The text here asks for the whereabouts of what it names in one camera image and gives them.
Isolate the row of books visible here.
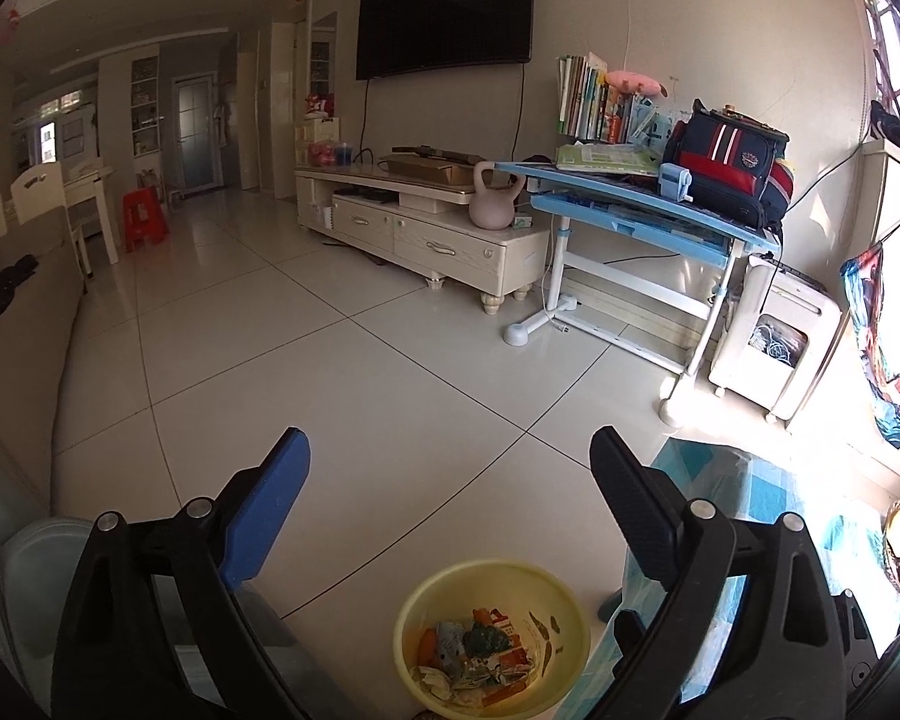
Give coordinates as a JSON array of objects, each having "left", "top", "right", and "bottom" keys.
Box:
[{"left": 556, "top": 52, "right": 676, "bottom": 145}]

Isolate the flat cardboard box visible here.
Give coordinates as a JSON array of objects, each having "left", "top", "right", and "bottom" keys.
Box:
[{"left": 379, "top": 154, "right": 473, "bottom": 187}]

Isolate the white air purifier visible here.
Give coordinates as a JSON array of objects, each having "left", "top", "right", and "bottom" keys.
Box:
[{"left": 709, "top": 253, "right": 845, "bottom": 421}]

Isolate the colourful printed bag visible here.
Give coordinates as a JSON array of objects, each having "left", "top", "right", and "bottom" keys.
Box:
[{"left": 840, "top": 244, "right": 900, "bottom": 451}]

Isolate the black bag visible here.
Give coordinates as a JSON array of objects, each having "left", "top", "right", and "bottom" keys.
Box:
[{"left": 870, "top": 101, "right": 900, "bottom": 155}]

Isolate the blue pencil sharpener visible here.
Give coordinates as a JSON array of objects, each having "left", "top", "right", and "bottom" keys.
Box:
[{"left": 658, "top": 163, "right": 697, "bottom": 203}]

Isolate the grey-green armchair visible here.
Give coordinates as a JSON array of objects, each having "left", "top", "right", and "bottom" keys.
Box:
[{"left": 0, "top": 517, "right": 308, "bottom": 720}]

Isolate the yellow plastic basin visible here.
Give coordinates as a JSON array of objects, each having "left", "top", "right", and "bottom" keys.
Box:
[{"left": 392, "top": 559, "right": 592, "bottom": 719}]

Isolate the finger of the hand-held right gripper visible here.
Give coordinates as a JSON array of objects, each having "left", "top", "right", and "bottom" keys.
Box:
[{"left": 832, "top": 589, "right": 890, "bottom": 698}]

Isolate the white box red decoration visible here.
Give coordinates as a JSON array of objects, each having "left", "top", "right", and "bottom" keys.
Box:
[{"left": 298, "top": 94, "right": 342, "bottom": 143}]

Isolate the blue white study desk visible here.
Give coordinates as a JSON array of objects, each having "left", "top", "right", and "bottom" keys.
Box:
[{"left": 493, "top": 160, "right": 783, "bottom": 425}]

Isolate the navy red backpack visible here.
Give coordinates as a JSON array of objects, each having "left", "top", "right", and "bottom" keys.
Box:
[{"left": 658, "top": 99, "right": 794, "bottom": 230}]

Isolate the pink plush toy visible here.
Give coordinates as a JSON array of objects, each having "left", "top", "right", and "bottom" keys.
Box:
[{"left": 605, "top": 69, "right": 668, "bottom": 97}]

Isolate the red plastic stool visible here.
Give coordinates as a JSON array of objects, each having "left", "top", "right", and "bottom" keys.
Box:
[{"left": 122, "top": 187, "right": 170, "bottom": 252}]

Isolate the pink kettlebell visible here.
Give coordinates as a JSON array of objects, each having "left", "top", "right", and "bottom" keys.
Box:
[{"left": 471, "top": 161, "right": 527, "bottom": 230}]

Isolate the green open booklet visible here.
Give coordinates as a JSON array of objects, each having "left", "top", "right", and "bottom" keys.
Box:
[{"left": 555, "top": 142, "right": 661, "bottom": 175}]

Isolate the black cloth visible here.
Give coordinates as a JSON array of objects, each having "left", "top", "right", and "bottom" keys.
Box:
[{"left": 0, "top": 255, "right": 40, "bottom": 337}]

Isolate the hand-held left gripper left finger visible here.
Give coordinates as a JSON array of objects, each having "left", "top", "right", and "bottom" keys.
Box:
[{"left": 51, "top": 426, "right": 323, "bottom": 720}]

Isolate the black flat television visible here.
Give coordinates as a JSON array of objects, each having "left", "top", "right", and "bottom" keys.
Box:
[{"left": 355, "top": 0, "right": 535, "bottom": 81}]

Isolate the grey glass door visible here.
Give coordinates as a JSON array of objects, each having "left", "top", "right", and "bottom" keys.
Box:
[{"left": 172, "top": 73, "right": 222, "bottom": 196}]

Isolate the white dining table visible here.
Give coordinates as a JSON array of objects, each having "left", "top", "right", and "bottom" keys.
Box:
[{"left": 60, "top": 157, "right": 121, "bottom": 265}]

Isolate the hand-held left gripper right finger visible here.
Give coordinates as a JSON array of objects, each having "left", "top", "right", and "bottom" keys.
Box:
[{"left": 589, "top": 425, "right": 848, "bottom": 720}]

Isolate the white display shelf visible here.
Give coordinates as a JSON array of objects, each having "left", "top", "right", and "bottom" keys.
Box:
[{"left": 130, "top": 52, "right": 162, "bottom": 158}]

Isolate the white tissue pile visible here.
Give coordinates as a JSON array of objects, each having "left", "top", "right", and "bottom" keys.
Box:
[{"left": 416, "top": 664, "right": 466, "bottom": 706}]

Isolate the cream television cabinet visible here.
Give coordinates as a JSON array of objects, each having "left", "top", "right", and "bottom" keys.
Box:
[{"left": 294, "top": 161, "right": 552, "bottom": 316}]

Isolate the blue checked tablecloth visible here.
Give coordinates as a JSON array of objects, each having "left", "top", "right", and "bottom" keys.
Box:
[{"left": 600, "top": 439, "right": 900, "bottom": 691}]

